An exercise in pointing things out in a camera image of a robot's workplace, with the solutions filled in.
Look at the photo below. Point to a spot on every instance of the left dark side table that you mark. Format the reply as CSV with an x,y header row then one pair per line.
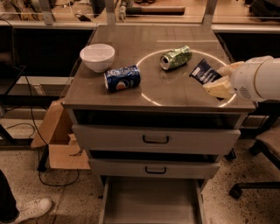
x,y
11,71

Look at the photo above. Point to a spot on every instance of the white ceramic bowl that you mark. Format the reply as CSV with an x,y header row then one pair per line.
x,y
98,57

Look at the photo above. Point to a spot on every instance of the top grey drawer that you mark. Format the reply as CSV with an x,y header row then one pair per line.
x,y
156,140

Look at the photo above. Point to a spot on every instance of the background workbench with clutter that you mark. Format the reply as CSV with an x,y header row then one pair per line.
x,y
220,14

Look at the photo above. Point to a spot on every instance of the white sneaker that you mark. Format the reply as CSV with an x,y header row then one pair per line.
x,y
33,209

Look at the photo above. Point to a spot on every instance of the middle grey drawer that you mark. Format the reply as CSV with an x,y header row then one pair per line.
x,y
153,169

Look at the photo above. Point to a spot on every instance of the grey drawer cabinet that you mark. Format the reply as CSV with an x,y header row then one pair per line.
x,y
164,98

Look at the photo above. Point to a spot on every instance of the dark blue RXBAR wrapper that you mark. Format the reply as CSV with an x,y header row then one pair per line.
x,y
204,73

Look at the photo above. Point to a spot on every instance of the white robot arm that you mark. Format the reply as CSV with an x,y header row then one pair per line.
x,y
257,79

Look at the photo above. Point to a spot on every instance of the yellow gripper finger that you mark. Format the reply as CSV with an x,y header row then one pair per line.
x,y
220,88
228,69

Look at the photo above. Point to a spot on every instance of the crushed green soda can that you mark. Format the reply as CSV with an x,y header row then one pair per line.
x,y
176,57

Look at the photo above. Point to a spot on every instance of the brown cardboard box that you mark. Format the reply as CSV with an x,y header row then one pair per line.
x,y
58,142

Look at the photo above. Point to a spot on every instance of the dark trouser leg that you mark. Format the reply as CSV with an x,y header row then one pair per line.
x,y
8,209

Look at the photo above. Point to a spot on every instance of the crushed blue Pepsi can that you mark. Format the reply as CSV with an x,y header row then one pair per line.
x,y
122,78

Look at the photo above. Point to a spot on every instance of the open bottom grey drawer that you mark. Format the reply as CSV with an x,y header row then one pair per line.
x,y
151,201

